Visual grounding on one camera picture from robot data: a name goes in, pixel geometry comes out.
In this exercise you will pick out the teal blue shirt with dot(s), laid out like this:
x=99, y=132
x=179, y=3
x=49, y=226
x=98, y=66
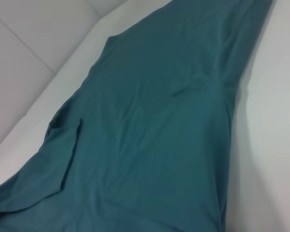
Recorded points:
x=147, y=133

